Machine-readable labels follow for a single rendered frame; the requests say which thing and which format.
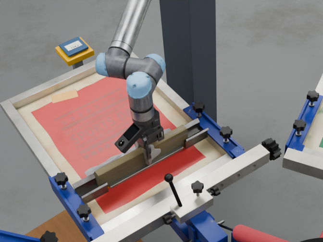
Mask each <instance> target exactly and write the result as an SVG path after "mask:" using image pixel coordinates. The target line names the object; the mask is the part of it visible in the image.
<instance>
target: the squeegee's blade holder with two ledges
mask: <svg viewBox="0 0 323 242"><path fill-rule="evenodd" d="M183 149H184V148H183V146H182V145H181V146H179V147H177V148H175V149H173V150H172V151H170V152H168V153H166V154H164V155H162V156H161V157H159V158H157V159H155V160H153V161H152V162H151V165H150V166H149V165H147V164H146V165H144V166H142V167H140V168H138V169H137V170H135V171H133V172H131V173H129V174H127V175H125V176H123V177H122V178H120V179H118V180H116V181H114V182H113V183H111V184H109V187H110V188H113V187H115V186H117V185H119V184H121V183H123V182H124V181H126V180H128V179H130V178H132V177H134V176H136V175H137V174H139V173H141V172H143V171H145V170H146V169H148V168H150V167H152V166H154V165H155V164H157V163H159V162H161V161H163V160H165V159H166V158H168V157H170V156H172V155H174V154H175V153H177V152H179V151H181V150H183Z"/></svg>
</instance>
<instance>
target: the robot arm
mask: <svg viewBox="0 0 323 242"><path fill-rule="evenodd" d="M151 1H152V0H128V1H127V4H126V6H125V9H124V11H123V14H122V17H121V19H120V21H119V24H118V26H117V29H116V31H115V34H114V36H113V39H112V42H111V44H110V47H109V49H108V52H107V53H106V52H104V53H100V54H99V55H98V56H97V58H96V62H95V69H96V71H97V73H98V74H99V75H102V76H106V77H113V78H119V79H125V80H126V91H127V94H128V100H129V106H130V112H131V117H132V120H133V123H132V124H131V126H130V127H129V128H128V129H127V130H126V131H125V132H124V133H123V134H122V136H121V137H120V138H119V139H118V140H117V141H116V142H115V143H114V144H115V146H116V147H117V148H118V149H119V150H120V151H121V152H122V153H124V154H125V153H126V152H127V151H128V150H129V149H130V148H131V146H132V145H133V144H134V145H135V148H136V149H137V148H139V147H144V148H143V149H142V151H143V153H144V159H145V163H146V164H147V165H149V166H150V165H151V162H152V160H153V159H154V158H155V157H156V156H157V155H159V154H160V152H161V150H160V149H159V148H156V149H155V148H154V146H153V145H152V144H151V143H154V142H156V141H157V140H158V141H161V140H163V139H164V131H163V127H162V126H161V124H160V115H159V112H158V111H157V110H156V109H155V108H154V105H153V98H152V94H153V92H154V90H155V88H156V86H157V84H158V82H159V80H160V78H161V77H162V75H163V72H164V69H165V65H166V64H165V61H164V59H163V58H162V57H161V56H159V55H157V54H149V55H147V56H146V57H145V58H144V59H139V58H133V57H130V55H131V52H132V50H133V47H134V45H135V42H136V39H137V36H138V34H139V31H140V29H141V26H142V24H143V21H144V18H145V16H146V13H147V11H148V8H149V5H150V2H151ZM162 135H163V137H162Z"/></svg>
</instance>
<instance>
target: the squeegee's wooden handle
mask: <svg viewBox="0 0 323 242"><path fill-rule="evenodd" d="M187 138H188V133H187V128H186V127H185V126H184V125H181V126H179V127H177V128H175V129H173V130H171V131H169V132H168V133H166V134H164V139H163V140H161V141H158V140H157V141H156V142H154V143H151V144H152V145H153V146H154V148H155V149H156V148H159V149H160V150H161V152H160V154H159V155H157V156H156V157H155V158H154V159H153V160H155V159H157V158H159V157H161V156H162V155H164V154H166V153H168V152H170V151H172V150H173V149H175V148H177V147H179V146H181V145H182V146H184V145H185V142H184V140H185V139H187ZM143 148H144V147H139V148H137V149H136V150H134V151H132V152H130V153H128V154H126V155H124V156H122V157H120V158H119V159H117V160H115V161H113V162H111V163H109V164H107V165H105V166H104V167H102V168H100V169H98V170H96V171H94V174H95V178H96V182H97V185H98V186H100V185H102V184H104V183H106V182H107V184H108V185H107V186H108V187H109V184H111V183H113V182H114V181H116V180H118V179H120V178H122V177H123V176H125V175H127V174H129V173H131V172H133V171H135V170H137V169H138V168H140V167H142V166H144V165H146V163H145V159H144V153H143V151H142V149H143ZM153 160H152V161H153Z"/></svg>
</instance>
